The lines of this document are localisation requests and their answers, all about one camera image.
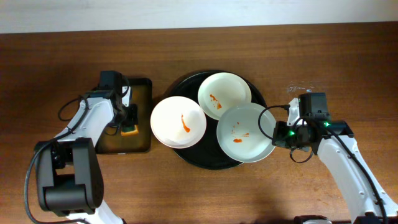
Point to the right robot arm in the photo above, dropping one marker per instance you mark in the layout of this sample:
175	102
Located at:
334	144

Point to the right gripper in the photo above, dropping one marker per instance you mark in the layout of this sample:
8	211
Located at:
278	134

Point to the cream plate with ketchup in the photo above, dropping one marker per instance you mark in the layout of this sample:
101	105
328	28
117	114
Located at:
222	91

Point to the white plate with ketchup streak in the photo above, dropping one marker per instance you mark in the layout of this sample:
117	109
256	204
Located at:
178	122

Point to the green and orange sponge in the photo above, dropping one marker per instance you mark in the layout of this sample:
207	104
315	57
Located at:
130	130

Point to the black rectangular water tray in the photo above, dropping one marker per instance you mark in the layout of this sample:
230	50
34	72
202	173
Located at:
112	142

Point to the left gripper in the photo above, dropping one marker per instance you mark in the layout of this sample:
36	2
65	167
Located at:
132	115

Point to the grey-white plate with ketchup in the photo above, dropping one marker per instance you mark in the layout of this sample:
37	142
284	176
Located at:
243	132

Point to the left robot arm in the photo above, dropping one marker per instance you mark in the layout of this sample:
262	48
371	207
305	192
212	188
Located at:
68	175

